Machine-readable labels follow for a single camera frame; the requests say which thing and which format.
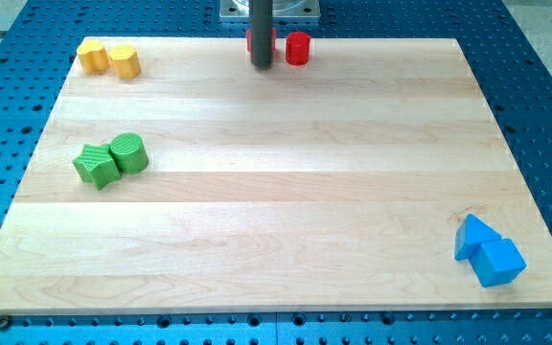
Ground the red star block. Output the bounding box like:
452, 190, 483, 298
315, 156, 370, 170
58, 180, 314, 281
245, 28, 277, 53

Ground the green star block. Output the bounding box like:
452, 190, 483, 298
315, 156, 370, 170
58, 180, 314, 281
73, 144, 121, 190

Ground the yellow hexagon block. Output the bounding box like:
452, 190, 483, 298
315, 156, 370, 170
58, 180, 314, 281
107, 44, 141, 80

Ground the light wooden board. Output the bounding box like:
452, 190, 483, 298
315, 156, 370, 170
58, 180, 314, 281
0, 37, 552, 315

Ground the red cylinder block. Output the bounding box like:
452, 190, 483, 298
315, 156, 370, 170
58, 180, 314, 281
286, 32, 311, 66

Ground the green cylinder block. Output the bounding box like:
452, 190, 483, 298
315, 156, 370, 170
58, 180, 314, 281
110, 132, 149, 174

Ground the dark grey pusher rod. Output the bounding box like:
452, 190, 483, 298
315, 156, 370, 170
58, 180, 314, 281
249, 0, 273, 69

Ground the silver robot mounting plate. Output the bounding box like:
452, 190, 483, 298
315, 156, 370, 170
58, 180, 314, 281
218, 0, 321, 21

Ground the blue triangle block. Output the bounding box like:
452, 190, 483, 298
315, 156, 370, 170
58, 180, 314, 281
454, 214, 501, 261

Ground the blue cube block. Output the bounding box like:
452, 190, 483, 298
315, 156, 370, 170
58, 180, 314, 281
469, 239, 527, 288

